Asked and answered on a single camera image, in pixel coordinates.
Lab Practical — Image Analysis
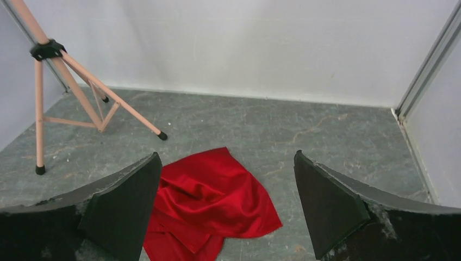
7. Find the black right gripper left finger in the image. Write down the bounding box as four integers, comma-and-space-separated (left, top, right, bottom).
1, 153, 162, 260

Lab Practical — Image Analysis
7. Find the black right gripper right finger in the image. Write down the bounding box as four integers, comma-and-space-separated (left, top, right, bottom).
294, 151, 460, 260

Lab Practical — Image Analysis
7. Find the red cloth napkin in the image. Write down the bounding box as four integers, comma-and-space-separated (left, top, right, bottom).
144, 147, 282, 261

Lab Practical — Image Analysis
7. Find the pink music stand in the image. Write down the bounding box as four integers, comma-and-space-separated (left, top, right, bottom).
7, 0, 168, 175

